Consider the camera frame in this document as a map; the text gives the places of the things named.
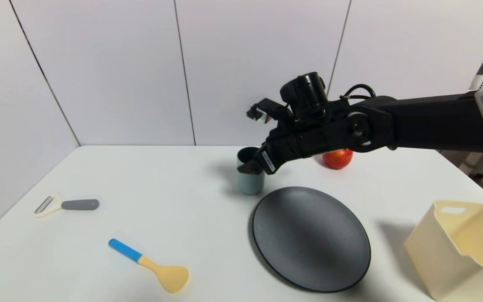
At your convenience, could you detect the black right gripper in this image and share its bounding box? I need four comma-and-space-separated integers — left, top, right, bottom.
237, 129, 302, 175

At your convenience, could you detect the gray round plate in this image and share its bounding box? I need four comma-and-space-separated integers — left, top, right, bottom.
252, 186, 371, 293

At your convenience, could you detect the teal plastic cup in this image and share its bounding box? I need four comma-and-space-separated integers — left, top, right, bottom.
236, 147, 266, 195

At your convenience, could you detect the red apple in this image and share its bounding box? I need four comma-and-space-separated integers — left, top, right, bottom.
322, 148, 354, 170

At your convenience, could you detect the cream plastic basket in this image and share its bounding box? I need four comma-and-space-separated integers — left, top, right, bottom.
404, 200, 483, 302

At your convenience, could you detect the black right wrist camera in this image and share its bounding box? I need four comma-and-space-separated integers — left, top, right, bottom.
280, 72, 330, 125

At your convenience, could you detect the thin black cable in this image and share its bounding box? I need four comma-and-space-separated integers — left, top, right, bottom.
341, 84, 377, 102

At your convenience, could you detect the blue handled cream spoon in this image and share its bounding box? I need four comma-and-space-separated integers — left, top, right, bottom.
108, 238, 190, 294

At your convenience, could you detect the gray handled cream peeler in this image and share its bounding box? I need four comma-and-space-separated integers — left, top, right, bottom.
34, 194, 100, 218

